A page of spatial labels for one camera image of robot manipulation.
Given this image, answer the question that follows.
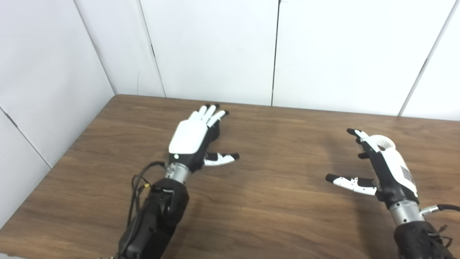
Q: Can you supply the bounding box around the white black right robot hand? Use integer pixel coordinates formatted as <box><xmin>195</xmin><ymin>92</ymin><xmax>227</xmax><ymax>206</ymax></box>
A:
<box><xmin>326</xmin><ymin>128</ymin><xmax>419</xmax><ymax>211</ymax></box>

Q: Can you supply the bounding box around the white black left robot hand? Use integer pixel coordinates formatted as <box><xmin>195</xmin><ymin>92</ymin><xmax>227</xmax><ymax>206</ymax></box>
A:
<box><xmin>168</xmin><ymin>104</ymin><xmax>240</xmax><ymax>173</ymax></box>

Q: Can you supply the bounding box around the white toothed plastic ring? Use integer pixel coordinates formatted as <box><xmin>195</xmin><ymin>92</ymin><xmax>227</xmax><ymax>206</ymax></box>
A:
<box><xmin>369</xmin><ymin>135</ymin><xmax>396</xmax><ymax>151</ymax></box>

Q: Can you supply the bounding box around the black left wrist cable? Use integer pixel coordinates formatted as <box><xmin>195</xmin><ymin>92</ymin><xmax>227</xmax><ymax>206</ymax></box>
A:
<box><xmin>126</xmin><ymin>161</ymin><xmax>169</xmax><ymax>231</ymax></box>

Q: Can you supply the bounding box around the thin wire with yellow plug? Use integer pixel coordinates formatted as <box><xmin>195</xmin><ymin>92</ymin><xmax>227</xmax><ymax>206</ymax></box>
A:
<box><xmin>135</xmin><ymin>174</ymin><xmax>162</xmax><ymax>202</ymax></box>

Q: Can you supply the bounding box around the thin black wire loop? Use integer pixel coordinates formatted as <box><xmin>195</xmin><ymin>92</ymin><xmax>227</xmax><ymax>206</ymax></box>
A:
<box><xmin>433</xmin><ymin>225</ymin><xmax>453</xmax><ymax>249</ymax></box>

